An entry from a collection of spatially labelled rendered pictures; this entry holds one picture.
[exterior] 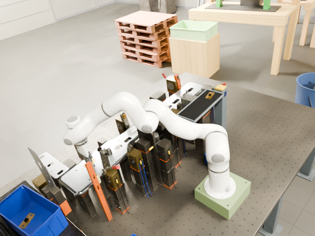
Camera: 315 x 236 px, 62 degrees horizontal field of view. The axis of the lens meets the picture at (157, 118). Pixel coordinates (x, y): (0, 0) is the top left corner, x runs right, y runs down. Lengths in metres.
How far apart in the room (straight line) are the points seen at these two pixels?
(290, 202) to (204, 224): 1.24
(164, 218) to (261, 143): 0.95
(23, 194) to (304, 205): 2.24
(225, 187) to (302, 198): 1.27
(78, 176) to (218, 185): 0.83
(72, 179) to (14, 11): 8.64
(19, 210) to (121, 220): 0.58
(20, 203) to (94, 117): 0.59
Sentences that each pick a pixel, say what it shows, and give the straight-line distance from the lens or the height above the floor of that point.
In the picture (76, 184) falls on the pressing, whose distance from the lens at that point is 1.63.
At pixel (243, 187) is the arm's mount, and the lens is 1.71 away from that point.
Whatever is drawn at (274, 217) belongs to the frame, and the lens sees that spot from 2.31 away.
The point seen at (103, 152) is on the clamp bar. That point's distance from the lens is 1.43.
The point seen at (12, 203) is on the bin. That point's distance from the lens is 1.57.
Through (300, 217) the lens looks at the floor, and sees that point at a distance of 2.67.
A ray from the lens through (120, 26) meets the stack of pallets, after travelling 5.55.
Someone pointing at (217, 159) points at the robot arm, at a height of 1.16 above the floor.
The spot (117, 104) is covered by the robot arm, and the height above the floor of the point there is 1.46.
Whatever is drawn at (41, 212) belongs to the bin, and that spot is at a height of 1.03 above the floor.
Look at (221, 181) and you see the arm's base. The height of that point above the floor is 0.91.
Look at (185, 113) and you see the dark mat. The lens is 1.68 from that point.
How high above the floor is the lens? 2.12
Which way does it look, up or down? 35 degrees down
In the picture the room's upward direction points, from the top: 9 degrees counter-clockwise
